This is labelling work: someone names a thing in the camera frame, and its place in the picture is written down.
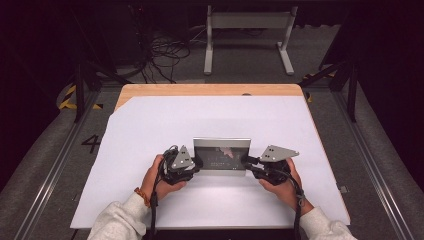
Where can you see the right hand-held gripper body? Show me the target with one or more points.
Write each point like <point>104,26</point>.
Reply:
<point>276,170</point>

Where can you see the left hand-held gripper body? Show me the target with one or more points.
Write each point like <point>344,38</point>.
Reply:
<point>180,166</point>

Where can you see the person's right hand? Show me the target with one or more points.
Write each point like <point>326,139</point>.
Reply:
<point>286,195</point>

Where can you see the person's left hand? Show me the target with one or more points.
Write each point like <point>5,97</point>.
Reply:
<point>160,186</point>

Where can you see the white table sheet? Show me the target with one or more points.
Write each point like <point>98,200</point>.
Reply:
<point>233,113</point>

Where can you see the yellow black hazard tape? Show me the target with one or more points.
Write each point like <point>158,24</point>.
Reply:
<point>68,96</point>
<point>309,98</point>

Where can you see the black metal stand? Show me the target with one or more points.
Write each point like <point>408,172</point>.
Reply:
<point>79,93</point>
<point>351,96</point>

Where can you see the small grey table bracket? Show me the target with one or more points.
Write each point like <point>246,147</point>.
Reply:
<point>343,189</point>

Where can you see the aluminium floor rail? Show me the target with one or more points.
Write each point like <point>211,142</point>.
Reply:
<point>56,163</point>
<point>370,160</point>

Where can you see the white metal table frame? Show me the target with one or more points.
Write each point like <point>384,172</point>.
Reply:
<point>248,20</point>

